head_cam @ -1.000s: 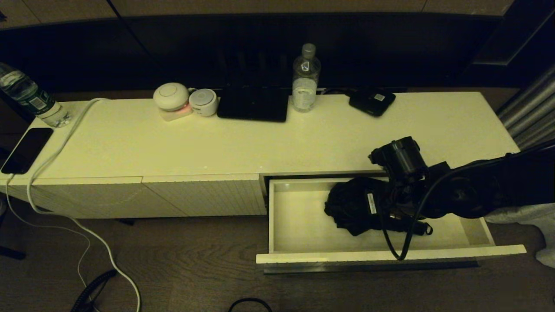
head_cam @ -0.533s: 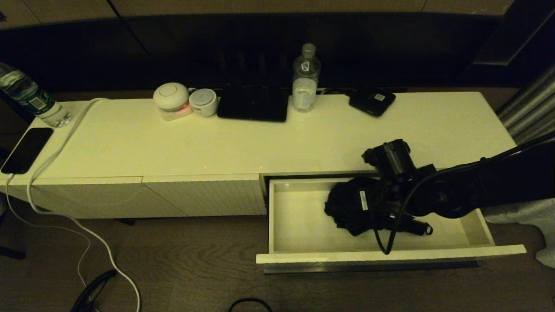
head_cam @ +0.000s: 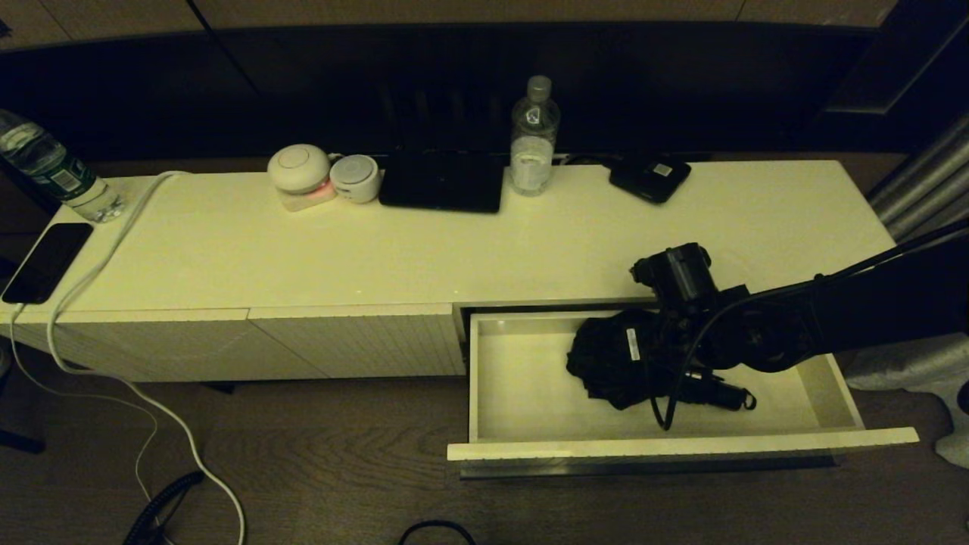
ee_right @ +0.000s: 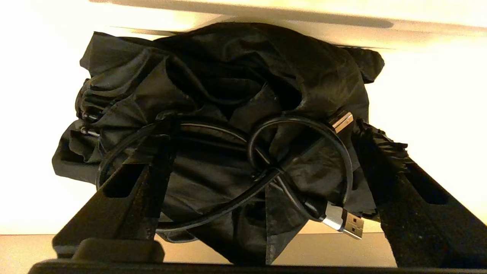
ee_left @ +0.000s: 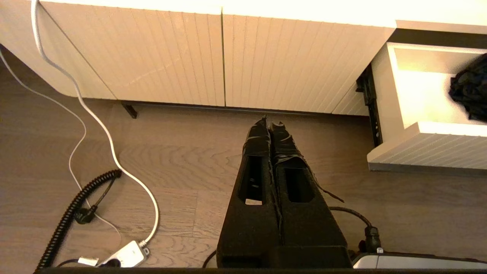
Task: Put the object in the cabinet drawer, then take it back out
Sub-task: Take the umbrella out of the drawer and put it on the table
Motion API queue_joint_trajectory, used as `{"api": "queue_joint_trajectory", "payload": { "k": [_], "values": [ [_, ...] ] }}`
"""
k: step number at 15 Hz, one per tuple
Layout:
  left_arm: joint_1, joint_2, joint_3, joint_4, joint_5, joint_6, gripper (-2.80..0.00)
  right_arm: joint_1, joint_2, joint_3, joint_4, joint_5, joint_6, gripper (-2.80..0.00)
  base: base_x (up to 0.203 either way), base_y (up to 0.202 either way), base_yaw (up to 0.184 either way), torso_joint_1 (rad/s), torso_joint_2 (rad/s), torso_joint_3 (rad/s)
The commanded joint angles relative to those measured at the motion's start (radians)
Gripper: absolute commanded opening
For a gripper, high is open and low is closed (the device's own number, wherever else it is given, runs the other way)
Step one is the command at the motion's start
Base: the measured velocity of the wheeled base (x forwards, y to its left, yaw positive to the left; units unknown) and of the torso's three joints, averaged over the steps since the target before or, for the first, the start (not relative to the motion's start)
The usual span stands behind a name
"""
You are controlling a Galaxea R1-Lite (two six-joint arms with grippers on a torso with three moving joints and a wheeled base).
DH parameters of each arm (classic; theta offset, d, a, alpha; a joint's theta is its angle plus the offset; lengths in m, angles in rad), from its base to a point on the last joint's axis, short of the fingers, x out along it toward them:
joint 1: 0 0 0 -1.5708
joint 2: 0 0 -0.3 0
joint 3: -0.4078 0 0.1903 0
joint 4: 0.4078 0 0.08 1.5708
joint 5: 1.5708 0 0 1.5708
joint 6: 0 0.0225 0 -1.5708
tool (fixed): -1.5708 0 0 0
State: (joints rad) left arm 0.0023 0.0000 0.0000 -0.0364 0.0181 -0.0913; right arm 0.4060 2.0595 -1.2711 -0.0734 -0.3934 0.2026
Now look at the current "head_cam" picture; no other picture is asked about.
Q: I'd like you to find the black umbrella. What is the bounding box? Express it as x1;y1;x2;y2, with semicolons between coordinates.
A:
566;314;758;413

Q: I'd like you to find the white cabinet drawer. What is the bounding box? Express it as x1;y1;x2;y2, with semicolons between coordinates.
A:
445;299;921;479

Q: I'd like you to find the white low cabinet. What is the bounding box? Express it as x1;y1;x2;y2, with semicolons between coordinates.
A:
0;159;902;383

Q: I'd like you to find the small black labelled router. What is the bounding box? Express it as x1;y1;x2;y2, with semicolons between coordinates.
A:
609;155;692;204

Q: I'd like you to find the clear plastic water bottle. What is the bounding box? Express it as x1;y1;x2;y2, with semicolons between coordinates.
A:
509;75;562;196

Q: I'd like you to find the black flat rectangular device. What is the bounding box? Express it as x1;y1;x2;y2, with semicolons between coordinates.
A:
379;148;506;213

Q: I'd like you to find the white ribbed cabinet door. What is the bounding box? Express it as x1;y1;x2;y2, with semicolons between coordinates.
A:
4;307;328;383
248;303;468;379

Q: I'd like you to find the small white round speaker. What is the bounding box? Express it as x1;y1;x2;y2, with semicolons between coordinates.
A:
329;154;382;204

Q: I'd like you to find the white base with pink light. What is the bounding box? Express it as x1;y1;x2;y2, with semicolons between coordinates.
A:
280;180;338;212

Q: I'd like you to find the white dome shaped device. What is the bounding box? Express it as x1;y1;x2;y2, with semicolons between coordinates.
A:
267;144;332;195

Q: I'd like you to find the black smartphone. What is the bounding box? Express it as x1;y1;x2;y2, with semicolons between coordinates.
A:
2;222;95;305

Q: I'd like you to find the green label water bottle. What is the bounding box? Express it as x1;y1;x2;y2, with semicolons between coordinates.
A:
0;110;126;223

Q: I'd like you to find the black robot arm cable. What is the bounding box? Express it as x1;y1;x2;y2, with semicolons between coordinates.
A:
650;220;969;432

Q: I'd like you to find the black arched floor cable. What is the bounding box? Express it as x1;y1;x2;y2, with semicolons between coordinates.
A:
399;520;476;545

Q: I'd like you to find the black coiled cable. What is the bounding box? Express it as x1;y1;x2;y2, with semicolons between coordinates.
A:
125;471;205;545

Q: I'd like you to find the thick white power cable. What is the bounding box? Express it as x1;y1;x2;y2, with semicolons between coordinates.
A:
47;170;248;545

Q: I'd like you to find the thin white charging cable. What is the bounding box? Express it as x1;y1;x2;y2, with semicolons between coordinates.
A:
9;303;161;504

